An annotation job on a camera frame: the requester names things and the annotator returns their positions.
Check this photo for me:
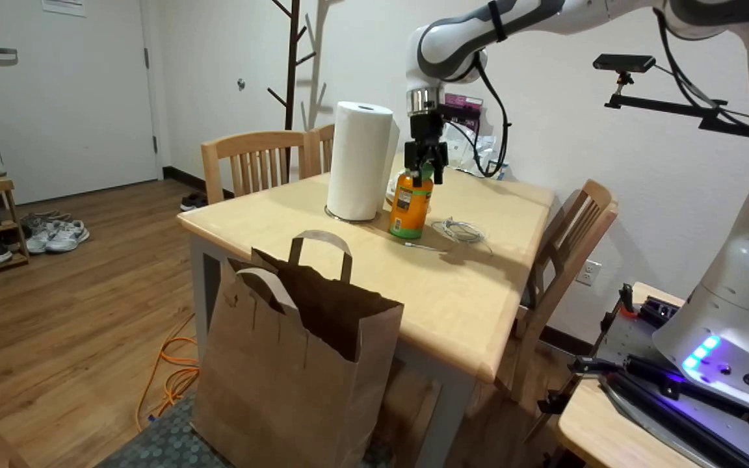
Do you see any black camera boom stand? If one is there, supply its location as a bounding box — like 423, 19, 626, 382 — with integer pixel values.
602, 68, 749, 141

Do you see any long black bar clamp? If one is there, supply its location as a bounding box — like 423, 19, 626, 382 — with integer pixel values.
602, 356, 749, 468

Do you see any small wooden robot table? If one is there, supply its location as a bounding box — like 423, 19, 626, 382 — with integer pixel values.
554, 280, 749, 468

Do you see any grey metal mounting plate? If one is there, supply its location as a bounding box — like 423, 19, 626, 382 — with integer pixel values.
597, 297, 749, 468

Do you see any grey patterned rug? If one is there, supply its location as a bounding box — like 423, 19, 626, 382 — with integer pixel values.
95, 393, 229, 468

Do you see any black orange bar clamp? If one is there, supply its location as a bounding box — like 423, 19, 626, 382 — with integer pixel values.
536, 354, 625, 415

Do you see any white floor sneaker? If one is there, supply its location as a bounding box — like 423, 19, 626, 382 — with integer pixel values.
21, 218, 71, 258
45, 216, 93, 255

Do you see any black coat rack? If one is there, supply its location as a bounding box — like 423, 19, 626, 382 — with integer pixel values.
264, 0, 328, 179

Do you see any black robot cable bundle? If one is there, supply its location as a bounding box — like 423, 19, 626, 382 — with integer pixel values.
649, 6, 749, 136

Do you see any orange juice bottle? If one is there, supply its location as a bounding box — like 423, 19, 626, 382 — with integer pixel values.
387, 170, 437, 248

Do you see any white wall outlet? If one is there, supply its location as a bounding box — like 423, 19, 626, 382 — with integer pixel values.
574, 258, 606, 292

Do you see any light wooden slat chair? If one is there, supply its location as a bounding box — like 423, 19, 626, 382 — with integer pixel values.
476, 177, 622, 437
297, 122, 337, 181
198, 127, 310, 207

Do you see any black red bar clamp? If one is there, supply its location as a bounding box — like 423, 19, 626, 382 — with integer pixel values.
614, 280, 682, 330

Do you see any black exterior camera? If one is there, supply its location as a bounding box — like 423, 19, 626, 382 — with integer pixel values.
589, 53, 657, 75

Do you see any white entrance door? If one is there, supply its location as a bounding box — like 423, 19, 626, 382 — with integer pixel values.
0, 0, 160, 205

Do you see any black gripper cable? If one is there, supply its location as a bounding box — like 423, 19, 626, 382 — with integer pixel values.
469, 55, 511, 179

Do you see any brown paper bag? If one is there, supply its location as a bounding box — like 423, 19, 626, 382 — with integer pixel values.
190, 229, 405, 468

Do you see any white paper towel roll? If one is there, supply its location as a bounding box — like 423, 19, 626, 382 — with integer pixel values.
324, 98, 398, 223

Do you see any orange extension cord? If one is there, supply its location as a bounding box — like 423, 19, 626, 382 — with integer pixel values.
136, 314, 203, 431

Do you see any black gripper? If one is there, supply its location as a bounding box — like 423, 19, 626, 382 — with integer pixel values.
404, 111, 453, 188

